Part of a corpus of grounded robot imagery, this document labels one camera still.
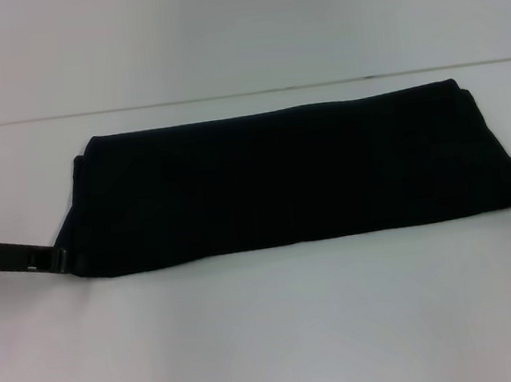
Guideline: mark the black t-shirt with white print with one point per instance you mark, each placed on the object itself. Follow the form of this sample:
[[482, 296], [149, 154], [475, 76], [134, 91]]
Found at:
[[282, 178]]

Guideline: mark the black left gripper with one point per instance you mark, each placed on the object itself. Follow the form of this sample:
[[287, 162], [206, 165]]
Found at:
[[4, 256]]

